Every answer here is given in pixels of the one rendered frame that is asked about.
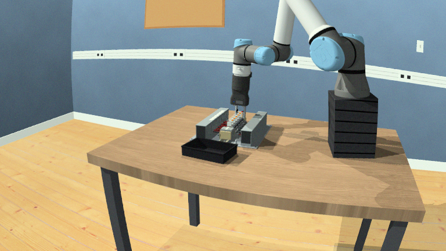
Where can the grey panel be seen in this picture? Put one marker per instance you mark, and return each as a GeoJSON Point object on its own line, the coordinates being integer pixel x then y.
{"type": "Point", "coordinates": [246, 135]}

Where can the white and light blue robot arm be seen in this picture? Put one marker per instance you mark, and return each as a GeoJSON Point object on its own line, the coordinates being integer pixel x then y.
{"type": "Point", "coordinates": [330, 50]}

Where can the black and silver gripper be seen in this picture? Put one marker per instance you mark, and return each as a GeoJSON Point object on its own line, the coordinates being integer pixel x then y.
{"type": "Point", "coordinates": [240, 87]}

